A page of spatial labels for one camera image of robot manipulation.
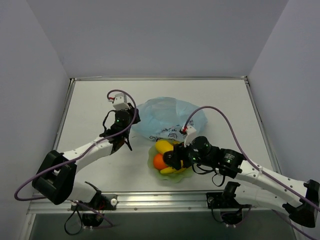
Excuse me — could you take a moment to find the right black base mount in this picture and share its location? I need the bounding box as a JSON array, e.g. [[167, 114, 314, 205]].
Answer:
[[206, 181, 250, 210]]

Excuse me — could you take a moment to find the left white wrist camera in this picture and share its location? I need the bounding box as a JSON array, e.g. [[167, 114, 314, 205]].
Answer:
[[107, 93, 130, 111]]

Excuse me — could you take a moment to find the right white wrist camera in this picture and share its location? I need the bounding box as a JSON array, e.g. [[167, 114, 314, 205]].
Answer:
[[180, 125, 197, 148]]

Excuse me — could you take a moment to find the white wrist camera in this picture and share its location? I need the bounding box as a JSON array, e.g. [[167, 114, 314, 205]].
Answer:
[[107, 93, 130, 111], [180, 125, 197, 148]]

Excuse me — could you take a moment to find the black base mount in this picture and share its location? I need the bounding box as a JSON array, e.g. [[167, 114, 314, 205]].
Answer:
[[68, 181, 118, 211], [206, 181, 250, 210]]

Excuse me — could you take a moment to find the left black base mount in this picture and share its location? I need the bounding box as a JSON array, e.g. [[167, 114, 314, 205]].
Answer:
[[68, 181, 118, 211]]

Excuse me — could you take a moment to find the yellow fake banana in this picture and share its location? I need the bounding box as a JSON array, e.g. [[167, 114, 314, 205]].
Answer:
[[159, 140, 186, 175]]

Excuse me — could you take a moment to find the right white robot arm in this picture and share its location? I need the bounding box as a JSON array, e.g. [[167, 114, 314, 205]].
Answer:
[[162, 136, 320, 228]]

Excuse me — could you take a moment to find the light blue plastic bag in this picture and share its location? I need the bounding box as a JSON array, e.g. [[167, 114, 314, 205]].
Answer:
[[132, 97, 198, 142]]

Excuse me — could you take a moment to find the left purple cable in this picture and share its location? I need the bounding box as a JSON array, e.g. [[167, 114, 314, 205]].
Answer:
[[14, 89, 138, 229]]

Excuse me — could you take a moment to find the aluminium front rail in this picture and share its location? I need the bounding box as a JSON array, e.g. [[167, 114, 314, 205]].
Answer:
[[26, 188, 299, 215]]

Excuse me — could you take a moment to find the green scalloped bowl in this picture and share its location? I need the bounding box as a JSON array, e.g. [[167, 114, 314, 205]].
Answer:
[[147, 146, 194, 184]]

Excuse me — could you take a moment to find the dark purple fake fruit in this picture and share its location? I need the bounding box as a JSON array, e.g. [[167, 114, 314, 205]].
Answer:
[[162, 151, 174, 166]]

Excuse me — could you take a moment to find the yellow fake fruit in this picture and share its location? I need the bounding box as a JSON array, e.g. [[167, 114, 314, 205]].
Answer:
[[155, 140, 174, 155]]

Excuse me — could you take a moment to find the orange fake fruit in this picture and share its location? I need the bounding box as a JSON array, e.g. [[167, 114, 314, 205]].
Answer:
[[153, 153, 168, 171]]

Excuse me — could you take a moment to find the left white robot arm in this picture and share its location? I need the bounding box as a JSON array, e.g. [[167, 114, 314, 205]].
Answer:
[[31, 103, 140, 210]]

